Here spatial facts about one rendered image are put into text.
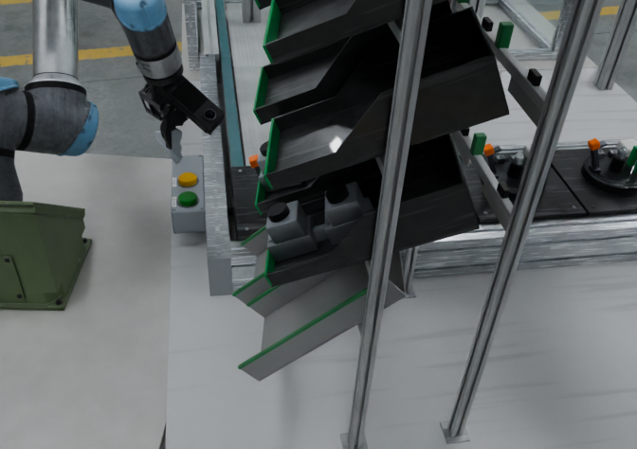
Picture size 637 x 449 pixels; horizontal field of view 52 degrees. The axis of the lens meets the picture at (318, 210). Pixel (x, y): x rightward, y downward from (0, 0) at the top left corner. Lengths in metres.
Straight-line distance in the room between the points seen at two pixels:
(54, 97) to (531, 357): 1.03
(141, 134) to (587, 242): 2.49
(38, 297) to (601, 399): 1.04
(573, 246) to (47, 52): 1.14
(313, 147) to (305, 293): 0.32
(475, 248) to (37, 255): 0.84
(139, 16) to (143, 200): 0.60
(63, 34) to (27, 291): 0.51
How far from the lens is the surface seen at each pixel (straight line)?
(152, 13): 1.09
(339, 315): 0.90
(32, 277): 1.31
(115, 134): 3.49
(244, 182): 1.42
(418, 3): 0.62
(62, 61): 1.41
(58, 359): 1.27
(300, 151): 0.80
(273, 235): 0.86
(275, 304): 1.07
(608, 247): 1.53
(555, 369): 1.30
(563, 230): 1.44
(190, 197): 1.38
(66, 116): 1.36
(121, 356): 1.25
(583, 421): 1.25
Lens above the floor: 1.81
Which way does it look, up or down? 39 degrees down
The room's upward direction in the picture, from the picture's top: 3 degrees clockwise
